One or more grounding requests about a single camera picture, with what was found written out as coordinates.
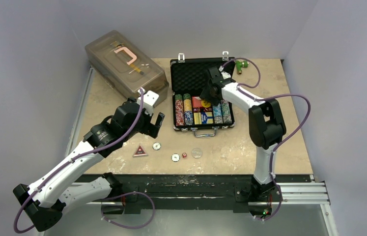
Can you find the yellow big blind button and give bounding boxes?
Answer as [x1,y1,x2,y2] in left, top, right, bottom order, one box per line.
[201,100,212,108]

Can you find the red card deck box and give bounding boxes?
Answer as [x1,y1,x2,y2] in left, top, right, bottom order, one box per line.
[192,96,212,109]

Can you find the blue yellow card deck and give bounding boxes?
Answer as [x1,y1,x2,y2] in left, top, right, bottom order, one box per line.
[194,112,214,125]

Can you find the red triangle all-in marker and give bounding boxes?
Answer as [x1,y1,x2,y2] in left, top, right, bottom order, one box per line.
[133,145,149,158]

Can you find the clear round button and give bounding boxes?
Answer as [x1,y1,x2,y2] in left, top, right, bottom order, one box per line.
[191,147,203,159]

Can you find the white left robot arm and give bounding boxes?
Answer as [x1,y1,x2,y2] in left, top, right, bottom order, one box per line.
[13,89,165,232]

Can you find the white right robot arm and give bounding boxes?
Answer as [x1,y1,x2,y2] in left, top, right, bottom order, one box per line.
[200,67,286,200]

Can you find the black poker set case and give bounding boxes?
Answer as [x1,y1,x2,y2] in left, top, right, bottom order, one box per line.
[170,52,235,138]

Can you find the purple green chip row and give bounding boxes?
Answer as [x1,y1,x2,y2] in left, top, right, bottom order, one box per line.
[221,100,232,124]

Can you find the red dice in case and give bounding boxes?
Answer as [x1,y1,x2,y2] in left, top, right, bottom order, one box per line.
[193,108,203,113]

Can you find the yellow blue chip row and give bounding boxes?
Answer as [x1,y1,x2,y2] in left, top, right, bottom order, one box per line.
[183,93,194,125]

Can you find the red white chip row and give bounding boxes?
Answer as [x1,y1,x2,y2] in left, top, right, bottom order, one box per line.
[174,94,185,126]

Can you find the light blue chip row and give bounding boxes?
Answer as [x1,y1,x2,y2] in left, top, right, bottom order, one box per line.
[212,104,223,124]

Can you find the white dealer chip left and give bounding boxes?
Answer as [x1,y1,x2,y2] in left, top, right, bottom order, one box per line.
[152,142,161,150]

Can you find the white dealer chip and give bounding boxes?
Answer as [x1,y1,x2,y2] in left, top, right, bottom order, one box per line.
[152,142,161,150]
[171,153,180,162]

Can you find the green toy tool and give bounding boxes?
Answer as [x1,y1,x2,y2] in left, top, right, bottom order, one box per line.
[235,60,249,75]

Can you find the white dealer chip right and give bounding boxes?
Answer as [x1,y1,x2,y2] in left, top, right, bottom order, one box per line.
[171,153,180,162]

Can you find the pink c-clamp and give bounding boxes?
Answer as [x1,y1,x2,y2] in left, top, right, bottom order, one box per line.
[114,46,138,65]

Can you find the translucent brown plastic box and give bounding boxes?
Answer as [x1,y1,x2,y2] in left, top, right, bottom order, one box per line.
[85,30,169,106]

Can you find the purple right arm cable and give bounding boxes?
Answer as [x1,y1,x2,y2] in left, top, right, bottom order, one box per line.
[221,58,311,222]

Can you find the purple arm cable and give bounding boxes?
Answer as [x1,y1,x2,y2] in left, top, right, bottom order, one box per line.
[221,58,311,222]
[13,88,145,234]

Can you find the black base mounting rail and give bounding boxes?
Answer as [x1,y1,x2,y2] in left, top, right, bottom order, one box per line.
[72,174,330,216]

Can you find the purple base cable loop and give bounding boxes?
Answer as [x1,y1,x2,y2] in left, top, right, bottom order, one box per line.
[100,190,157,229]

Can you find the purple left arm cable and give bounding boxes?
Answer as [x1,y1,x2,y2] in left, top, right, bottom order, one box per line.
[13,88,145,234]

